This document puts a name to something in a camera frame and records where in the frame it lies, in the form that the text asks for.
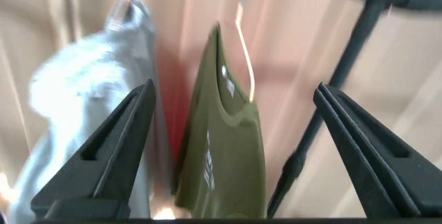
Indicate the green garment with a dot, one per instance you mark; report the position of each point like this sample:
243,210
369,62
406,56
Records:
224,148

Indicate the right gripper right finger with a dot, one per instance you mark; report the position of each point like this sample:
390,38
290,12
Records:
380,168

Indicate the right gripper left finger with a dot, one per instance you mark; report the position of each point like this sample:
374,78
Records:
100,172

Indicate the beige curtain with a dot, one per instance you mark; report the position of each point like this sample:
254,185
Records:
380,61

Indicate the pale grey shorts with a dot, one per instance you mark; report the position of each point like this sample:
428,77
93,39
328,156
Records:
89,79

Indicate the black clothes rack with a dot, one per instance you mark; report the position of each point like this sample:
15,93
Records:
345,61

